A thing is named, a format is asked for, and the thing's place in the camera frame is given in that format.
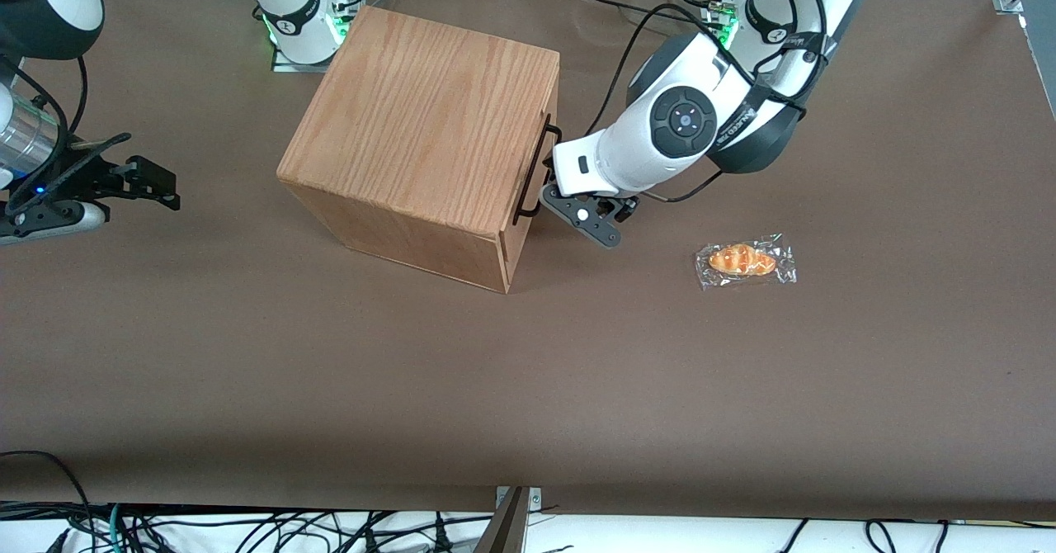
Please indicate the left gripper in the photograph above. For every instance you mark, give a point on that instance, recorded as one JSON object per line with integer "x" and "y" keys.
{"x": 549, "y": 162}

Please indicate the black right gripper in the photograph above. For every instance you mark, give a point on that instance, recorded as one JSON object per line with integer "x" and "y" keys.
{"x": 89, "y": 176}

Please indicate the wooden drawer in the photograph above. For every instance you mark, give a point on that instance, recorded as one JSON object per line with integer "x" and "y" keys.
{"x": 510, "y": 243}

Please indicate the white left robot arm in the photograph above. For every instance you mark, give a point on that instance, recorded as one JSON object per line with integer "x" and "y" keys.
{"x": 701, "y": 58}

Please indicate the oak wooden drawer cabinet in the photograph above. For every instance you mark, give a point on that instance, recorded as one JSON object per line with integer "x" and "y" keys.
{"x": 412, "y": 124}

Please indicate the bread roll in plastic wrapper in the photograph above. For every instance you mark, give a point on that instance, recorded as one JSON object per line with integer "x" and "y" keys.
{"x": 742, "y": 260}

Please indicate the brown paper table cover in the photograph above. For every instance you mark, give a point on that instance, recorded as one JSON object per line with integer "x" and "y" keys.
{"x": 528, "y": 388}

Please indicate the brown flat strip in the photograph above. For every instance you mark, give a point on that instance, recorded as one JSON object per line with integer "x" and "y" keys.
{"x": 503, "y": 532}

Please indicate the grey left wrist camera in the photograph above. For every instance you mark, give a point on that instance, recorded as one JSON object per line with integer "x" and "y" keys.
{"x": 590, "y": 221}

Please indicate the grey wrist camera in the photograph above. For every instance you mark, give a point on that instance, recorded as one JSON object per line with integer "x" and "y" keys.
{"x": 49, "y": 221}
{"x": 590, "y": 221}

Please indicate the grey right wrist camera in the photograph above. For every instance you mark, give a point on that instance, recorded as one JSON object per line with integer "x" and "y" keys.
{"x": 49, "y": 221}

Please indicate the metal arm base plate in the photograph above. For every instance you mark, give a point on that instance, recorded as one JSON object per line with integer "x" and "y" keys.
{"x": 285, "y": 64}

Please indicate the small metal bracket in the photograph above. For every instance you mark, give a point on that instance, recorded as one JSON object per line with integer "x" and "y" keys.
{"x": 535, "y": 497}

